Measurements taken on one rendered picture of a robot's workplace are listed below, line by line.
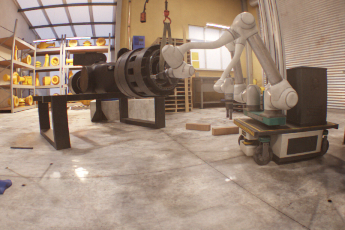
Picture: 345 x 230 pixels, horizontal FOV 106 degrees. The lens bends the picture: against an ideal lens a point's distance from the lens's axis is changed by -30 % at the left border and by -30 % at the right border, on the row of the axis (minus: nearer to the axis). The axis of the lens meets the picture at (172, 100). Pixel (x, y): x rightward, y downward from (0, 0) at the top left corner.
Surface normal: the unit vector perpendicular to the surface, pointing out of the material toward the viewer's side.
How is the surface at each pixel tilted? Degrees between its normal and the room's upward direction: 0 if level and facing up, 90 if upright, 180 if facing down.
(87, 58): 90
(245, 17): 85
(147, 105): 90
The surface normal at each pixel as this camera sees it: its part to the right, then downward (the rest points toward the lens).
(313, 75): -0.07, 0.06
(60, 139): 0.77, 0.02
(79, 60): 0.32, 0.04
